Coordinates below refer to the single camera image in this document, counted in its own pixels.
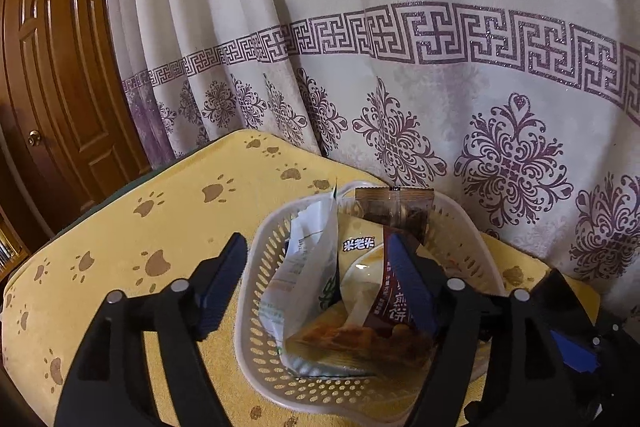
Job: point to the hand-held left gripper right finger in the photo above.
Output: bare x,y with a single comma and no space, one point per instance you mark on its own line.
410,287

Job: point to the white green patterned snack packet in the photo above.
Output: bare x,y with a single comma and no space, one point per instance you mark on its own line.
305,257

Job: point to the white curtain with purple pattern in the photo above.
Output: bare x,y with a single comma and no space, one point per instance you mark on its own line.
400,57

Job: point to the brown cream pancake snack packet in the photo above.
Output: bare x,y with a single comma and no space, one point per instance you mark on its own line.
360,307

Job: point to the wooden door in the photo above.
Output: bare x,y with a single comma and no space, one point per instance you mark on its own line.
60,82

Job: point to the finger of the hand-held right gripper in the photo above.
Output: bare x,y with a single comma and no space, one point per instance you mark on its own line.
570,347

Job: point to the wooden bookshelf with books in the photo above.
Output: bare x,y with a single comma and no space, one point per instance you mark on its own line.
10,247

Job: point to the yellow paw print blanket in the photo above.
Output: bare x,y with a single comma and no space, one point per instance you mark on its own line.
125,247

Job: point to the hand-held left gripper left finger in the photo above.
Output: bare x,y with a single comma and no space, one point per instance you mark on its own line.
220,287

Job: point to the white plastic basket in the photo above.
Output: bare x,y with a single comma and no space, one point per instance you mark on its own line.
260,357

